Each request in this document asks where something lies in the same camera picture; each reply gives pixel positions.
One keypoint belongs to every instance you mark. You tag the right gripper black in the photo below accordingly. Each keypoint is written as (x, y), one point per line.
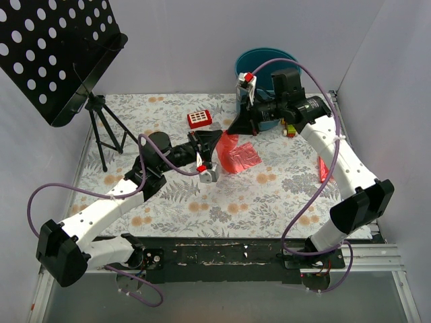
(253, 116)

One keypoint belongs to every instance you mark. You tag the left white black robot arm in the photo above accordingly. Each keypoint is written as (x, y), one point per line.
(69, 248)

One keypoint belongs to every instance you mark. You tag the colourful toy block car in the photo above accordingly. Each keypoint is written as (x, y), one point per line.
(288, 130)

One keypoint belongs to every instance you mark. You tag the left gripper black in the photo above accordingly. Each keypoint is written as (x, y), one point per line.
(196, 144)

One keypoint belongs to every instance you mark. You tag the red white window toy block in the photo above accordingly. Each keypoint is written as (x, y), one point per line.
(199, 119)

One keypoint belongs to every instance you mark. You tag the small rolled red bag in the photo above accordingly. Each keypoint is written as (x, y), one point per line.
(323, 170)

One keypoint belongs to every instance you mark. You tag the red plastic trash bag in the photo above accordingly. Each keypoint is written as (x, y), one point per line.
(236, 158)

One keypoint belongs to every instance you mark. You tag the aluminium frame rail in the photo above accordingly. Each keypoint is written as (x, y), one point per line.
(268, 282)

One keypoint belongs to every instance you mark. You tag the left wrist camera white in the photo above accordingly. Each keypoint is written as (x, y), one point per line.
(207, 175)

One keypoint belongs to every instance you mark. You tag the teal plastic trash bin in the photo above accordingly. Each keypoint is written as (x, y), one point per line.
(250, 60)

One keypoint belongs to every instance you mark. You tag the floral patterned table mat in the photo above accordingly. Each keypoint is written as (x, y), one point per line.
(258, 202)

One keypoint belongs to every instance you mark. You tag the black perforated music stand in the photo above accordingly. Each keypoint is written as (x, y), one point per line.
(56, 52)

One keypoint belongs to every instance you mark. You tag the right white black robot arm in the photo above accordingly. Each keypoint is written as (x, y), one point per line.
(364, 198)

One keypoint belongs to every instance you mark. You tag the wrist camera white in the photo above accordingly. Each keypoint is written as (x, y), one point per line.
(207, 175)
(246, 88)

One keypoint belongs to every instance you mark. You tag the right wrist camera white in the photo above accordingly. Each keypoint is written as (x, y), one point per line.
(246, 88)

